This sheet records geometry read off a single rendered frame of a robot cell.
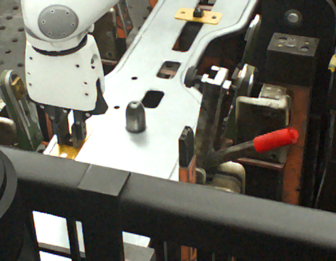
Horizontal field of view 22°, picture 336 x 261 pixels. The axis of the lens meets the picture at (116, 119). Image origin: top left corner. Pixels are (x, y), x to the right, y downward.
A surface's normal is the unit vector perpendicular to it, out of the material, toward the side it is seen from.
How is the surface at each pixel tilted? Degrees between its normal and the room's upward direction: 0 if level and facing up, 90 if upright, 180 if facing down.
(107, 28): 90
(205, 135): 90
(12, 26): 0
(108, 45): 90
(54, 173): 0
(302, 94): 90
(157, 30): 0
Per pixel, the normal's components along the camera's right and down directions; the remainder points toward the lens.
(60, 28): 0.13, 0.64
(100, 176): -0.07, -0.79
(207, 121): -0.36, 0.59
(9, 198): 0.28, -0.69
